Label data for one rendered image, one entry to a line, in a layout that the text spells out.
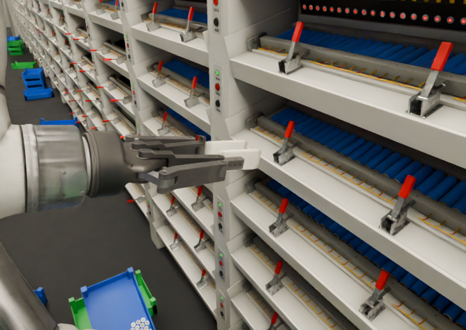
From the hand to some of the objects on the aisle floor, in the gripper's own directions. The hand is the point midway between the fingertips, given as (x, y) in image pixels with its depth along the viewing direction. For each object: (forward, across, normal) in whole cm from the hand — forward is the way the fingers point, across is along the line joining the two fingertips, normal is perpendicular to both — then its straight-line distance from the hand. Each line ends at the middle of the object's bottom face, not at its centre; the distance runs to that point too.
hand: (233, 155), depth 50 cm
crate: (+9, -64, -96) cm, 116 cm away
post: (+49, -35, -94) cm, 112 cm away
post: (+49, -105, -94) cm, 150 cm away
